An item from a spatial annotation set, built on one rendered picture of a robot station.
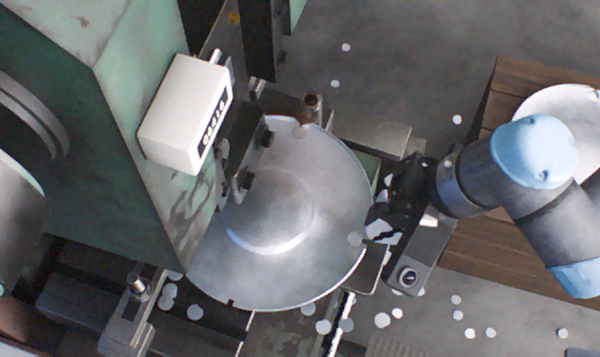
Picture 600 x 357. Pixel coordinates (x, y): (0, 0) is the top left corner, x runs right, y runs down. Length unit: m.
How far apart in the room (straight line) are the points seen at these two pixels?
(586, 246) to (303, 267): 0.40
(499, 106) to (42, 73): 1.32
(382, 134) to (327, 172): 0.21
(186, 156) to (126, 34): 0.10
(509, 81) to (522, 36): 0.52
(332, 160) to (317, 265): 0.16
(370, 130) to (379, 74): 0.82
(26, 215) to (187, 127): 0.12
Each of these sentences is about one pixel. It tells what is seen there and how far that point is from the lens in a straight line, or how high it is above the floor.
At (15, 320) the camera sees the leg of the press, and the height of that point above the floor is 0.63.
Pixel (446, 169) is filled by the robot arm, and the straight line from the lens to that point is 0.89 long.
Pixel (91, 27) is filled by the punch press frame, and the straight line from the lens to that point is 0.47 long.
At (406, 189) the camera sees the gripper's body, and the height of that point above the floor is 0.93.
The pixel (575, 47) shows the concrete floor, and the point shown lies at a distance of 2.29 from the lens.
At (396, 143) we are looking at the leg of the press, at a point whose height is 0.64.
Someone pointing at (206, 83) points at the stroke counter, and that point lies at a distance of 0.56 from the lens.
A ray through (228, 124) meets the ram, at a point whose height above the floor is 0.99.
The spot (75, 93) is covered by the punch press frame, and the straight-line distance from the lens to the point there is 0.50.
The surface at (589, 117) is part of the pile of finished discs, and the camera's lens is 1.74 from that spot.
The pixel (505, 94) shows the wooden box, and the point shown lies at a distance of 1.74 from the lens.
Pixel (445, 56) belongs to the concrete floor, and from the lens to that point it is 2.19.
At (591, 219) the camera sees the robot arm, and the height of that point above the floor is 1.07.
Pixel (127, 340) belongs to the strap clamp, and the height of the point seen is 0.76.
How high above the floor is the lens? 1.80
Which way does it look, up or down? 66 degrees down
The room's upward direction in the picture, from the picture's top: 2 degrees counter-clockwise
